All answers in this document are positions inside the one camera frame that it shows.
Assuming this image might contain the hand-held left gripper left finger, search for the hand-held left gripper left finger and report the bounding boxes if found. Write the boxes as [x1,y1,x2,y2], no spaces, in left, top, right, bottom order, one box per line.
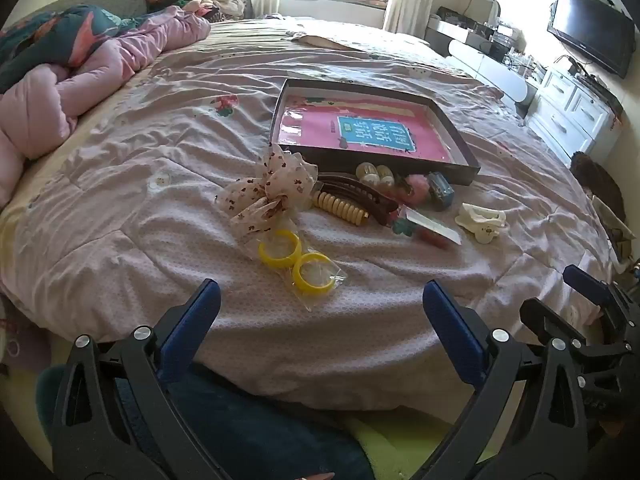
[50,279,236,480]

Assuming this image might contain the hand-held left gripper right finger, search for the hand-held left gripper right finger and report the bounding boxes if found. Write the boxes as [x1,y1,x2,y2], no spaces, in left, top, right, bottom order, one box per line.
[422,280,592,480]

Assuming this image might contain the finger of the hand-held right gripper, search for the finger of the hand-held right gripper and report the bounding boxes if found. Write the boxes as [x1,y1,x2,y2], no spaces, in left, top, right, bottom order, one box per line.
[519,297,608,361]
[562,264,640,321]

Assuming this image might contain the yellow bangles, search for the yellow bangles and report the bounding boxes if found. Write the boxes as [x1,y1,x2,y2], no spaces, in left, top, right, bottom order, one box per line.
[245,227,348,313]

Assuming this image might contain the white card jewelry packet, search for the white card jewelry packet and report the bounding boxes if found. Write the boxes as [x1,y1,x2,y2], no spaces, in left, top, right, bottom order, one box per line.
[397,208,465,247]

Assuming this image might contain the white hair claw clip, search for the white hair claw clip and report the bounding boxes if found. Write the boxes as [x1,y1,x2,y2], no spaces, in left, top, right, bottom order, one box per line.
[455,202,510,245]

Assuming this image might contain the small blue box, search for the small blue box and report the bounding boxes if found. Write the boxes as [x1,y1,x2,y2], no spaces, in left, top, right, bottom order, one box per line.
[426,171,456,211]

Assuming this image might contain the dark shallow cardboard box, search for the dark shallow cardboard box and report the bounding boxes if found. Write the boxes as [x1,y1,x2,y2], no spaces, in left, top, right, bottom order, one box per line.
[268,78,482,188]

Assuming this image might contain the printed fabric hair bow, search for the printed fabric hair bow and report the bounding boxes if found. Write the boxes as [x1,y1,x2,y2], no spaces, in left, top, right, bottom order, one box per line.
[216,144,319,241]

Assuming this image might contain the pink printed bed sheet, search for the pink printed bed sheet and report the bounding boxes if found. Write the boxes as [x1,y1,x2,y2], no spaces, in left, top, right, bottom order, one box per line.
[0,17,626,411]

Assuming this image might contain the brown fluffy cushion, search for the brown fluffy cushion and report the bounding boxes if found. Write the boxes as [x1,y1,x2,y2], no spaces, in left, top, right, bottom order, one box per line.
[570,151,626,221]

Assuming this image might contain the person's blue trouser leg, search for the person's blue trouser leg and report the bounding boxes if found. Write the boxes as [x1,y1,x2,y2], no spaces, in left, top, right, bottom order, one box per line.
[37,365,376,480]

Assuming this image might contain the green fuzzy cloth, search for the green fuzzy cloth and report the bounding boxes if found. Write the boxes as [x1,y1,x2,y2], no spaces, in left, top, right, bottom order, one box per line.
[340,410,471,480]

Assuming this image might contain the brown hair claw clip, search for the brown hair claw clip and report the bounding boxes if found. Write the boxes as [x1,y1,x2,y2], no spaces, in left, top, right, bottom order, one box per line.
[314,172,401,226]

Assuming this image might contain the pearly oval hair clip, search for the pearly oval hair clip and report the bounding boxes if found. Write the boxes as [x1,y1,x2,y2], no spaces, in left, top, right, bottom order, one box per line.
[356,161,380,190]
[376,165,398,193]

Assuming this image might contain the white drawer dresser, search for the white drawer dresser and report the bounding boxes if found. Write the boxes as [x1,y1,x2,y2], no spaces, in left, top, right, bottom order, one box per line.
[525,67,623,166]

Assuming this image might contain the white vanity table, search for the white vanity table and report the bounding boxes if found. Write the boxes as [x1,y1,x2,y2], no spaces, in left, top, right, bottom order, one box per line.
[430,7,538,111]

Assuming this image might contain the black flat television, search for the black flat television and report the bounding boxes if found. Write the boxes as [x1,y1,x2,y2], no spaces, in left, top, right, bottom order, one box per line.
[546,0,636,80]

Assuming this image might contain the pink quilt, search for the pink quilt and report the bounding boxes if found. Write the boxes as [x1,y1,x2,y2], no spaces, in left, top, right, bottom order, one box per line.
[0,7,211,206]

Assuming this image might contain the heart-shaped mirror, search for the heart-shaped mirror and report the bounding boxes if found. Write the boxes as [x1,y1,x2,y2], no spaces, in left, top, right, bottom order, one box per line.
[467,0,503,23]

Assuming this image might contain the beige folded blanket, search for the beige folded blanket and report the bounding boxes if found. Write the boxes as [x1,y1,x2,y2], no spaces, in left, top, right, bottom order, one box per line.
[290,20,481,68]

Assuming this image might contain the teal floral quilt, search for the teal floral quilt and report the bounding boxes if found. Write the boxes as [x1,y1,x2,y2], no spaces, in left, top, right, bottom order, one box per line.
[0,4,146,93]

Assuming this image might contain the pink pompom hair tie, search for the pink pompom hair tie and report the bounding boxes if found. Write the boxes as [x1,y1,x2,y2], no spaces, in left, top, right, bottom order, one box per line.
[397,172,432,206]

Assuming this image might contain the beige spiral hair tie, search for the beige spiral hair tie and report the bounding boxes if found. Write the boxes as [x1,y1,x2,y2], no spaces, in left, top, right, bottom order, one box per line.
[312,191,373,223]

